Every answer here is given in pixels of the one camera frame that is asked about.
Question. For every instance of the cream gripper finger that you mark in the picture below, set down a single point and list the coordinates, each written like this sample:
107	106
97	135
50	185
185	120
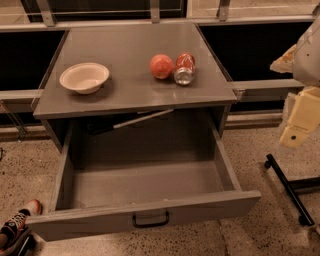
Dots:
284	64
304	117

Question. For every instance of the red apple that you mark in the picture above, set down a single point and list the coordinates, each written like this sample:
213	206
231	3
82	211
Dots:
161	66

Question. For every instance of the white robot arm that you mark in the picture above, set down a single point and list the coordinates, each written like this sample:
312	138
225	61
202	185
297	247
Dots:
303	61

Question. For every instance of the grey open top drawer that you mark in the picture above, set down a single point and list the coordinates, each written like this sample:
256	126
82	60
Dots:
175	163

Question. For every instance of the red soda can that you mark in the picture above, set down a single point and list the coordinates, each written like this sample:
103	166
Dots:
184	70

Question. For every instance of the black metal stand leg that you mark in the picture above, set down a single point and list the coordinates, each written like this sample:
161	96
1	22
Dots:
294	187

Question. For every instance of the grey cabinet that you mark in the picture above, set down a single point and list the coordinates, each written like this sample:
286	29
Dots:
126	50

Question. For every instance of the white paper bowl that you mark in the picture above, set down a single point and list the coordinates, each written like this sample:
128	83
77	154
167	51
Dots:
84	78

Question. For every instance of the metal window railing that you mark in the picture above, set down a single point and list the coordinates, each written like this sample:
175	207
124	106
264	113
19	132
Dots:
20	15

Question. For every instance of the red and white sneaker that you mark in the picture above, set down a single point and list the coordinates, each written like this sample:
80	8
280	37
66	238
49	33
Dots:
13	227

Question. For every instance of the black drawer handle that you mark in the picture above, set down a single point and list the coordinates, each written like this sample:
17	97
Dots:
144	221

